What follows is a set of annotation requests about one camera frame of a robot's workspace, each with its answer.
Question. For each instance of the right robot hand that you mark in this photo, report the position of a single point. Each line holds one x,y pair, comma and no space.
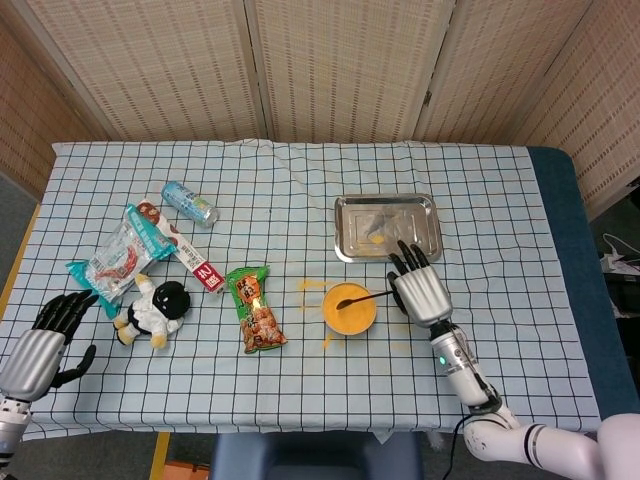
422,295

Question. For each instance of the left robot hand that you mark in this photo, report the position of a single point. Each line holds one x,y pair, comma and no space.
30,357

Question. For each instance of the black spoon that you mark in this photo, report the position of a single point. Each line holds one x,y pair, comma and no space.
345,303

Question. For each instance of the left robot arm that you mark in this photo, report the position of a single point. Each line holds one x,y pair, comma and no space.
12,425

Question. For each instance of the bowl of orange powder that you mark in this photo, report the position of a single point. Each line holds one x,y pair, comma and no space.
350,320

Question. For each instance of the stainless steel tray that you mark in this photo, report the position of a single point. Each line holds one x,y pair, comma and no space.
370,225

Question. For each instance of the black white plush toy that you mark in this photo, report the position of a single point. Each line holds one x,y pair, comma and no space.
152,312

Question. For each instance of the teal clear snack bag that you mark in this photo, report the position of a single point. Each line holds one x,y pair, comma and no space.
117,255

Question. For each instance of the blue padded table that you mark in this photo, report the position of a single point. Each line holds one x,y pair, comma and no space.
575,240

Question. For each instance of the green snack bag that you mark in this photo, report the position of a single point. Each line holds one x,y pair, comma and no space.
255,310

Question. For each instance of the blue checkered tablecloth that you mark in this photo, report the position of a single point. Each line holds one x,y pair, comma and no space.
280,390

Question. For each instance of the long red white box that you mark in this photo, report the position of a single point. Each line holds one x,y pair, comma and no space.
195,262

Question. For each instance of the blue chair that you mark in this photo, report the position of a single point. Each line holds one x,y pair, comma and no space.
310,457

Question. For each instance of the black equipment pile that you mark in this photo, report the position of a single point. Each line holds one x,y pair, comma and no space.
622,292

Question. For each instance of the blue drink can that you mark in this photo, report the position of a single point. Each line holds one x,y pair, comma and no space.
189,204

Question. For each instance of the beige folding screen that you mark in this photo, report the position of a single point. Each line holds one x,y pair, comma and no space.
340,65

